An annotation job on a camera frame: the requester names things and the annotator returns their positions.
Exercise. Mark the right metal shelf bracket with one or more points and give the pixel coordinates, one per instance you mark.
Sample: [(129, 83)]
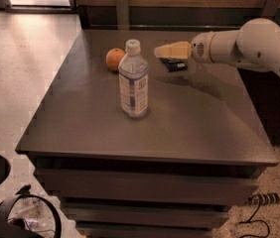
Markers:
[(269, 9)]

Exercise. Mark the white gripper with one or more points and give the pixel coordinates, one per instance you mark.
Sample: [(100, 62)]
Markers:
[(200, 49)]

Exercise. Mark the orange fruit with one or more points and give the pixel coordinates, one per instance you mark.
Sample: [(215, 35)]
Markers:
[(114, 57)]

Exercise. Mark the white power strip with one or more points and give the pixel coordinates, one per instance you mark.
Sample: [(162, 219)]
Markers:
[(264, 198)]

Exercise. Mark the dark grey drawer cabinet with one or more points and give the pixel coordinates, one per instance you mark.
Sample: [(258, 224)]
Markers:
[(173, 173)]

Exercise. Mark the metal shelf bracket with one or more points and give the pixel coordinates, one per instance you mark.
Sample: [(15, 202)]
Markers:
[(269, 9), (122, 13)]

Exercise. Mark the clear plastic water bottle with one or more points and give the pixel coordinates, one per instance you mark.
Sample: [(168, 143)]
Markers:
[(133, 81)]

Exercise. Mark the left metal shelf bracket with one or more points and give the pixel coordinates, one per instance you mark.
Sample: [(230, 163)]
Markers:
[(122, 13)]

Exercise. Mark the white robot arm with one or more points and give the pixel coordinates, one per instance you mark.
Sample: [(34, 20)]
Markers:
[(255, 46)]

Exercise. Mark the dark blue snack bar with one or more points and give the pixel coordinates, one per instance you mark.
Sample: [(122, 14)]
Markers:
[(174, 65)]

